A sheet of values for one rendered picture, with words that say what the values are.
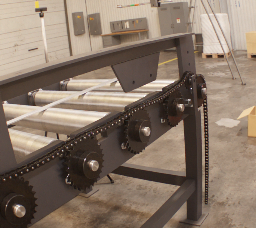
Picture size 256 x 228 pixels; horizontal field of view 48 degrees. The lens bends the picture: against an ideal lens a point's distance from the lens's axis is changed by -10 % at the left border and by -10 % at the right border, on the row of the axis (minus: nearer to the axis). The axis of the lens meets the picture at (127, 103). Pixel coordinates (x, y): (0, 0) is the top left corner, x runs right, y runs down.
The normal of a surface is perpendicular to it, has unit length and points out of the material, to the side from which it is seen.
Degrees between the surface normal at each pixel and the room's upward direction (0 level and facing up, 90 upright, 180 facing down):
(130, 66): 90
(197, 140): 90
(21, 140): 36
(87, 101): 70
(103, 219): 0
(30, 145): 42
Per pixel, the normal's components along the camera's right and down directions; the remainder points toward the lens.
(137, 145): 0.82, 0.04
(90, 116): -0.40, -0.68
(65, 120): -0.55, -0.26
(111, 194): -0.12, -0.96
